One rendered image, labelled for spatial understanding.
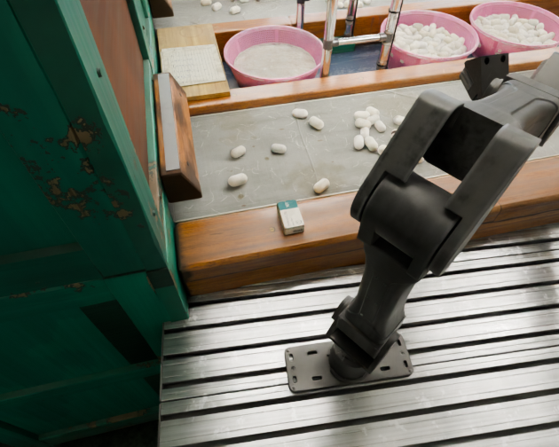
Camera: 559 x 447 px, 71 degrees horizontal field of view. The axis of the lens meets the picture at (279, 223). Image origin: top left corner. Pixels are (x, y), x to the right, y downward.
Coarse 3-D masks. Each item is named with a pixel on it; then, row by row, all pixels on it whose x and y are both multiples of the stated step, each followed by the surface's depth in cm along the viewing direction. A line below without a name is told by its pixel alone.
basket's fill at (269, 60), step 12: (252, 48) 110; (264, 48) 111; (276, 48) 110; (288, 48) 112; (300, 48) 111; (240, 60) 106; (252, 60) 107; (264, 60) 107; (276, 60) 107; (288, 60) 107; (300, 60) 108; (312, 60) 107; (252, 72) 103; (264, 72) 103; (276, 72) 104; (288, 72) 104; (300, 72) 104
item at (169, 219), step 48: (48, 288) 53; (96, 288) 56; (144, 288) 58; (0, 336) 62; (48, 336) 66; (96, 336) 70; (144, 336) 71; (0, 384) 76; (48, 384) 80; (96, 384) 83; (144, 384) 94; (0, 432) 92; (48, 432) 105; (96, 432) 111
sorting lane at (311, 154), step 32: (352, 96) 96; (384, 96) 96; (416, 96) 96; (192, 128) 88; (224, 128) 89; (256, 128) 89; (288, 128) 89; (352, 128) 89; (224, 160) 82; (256, 160) 82; (288, 160) 83; (320, 160) 83; (352, 160) 83; (224, 192) 77; (256, 192) 77; (288, 192) 77; (320, 192) 77
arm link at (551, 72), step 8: (552, 56) 49; (544, 64) 50; (552, 64) 49; (536, 72) 52; (544, 72) 49; (552, 72) 49; (496, 80) 47; (536, 80) 50; (544, 80) 49; (552, 80) 49; (488, 88) 47; (496, 88) 47; (552, 128) 44; (544, 136) 46
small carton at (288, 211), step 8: (288, 200) 70; (280, 208) 69; (288, 208) 69; (296, 208) 69; (280, 216) 68; (288, 216) 68; (296, 216) 68; (288, 224) 67; (296, 224) 67; (288, 232) 67; (296, 232) 68
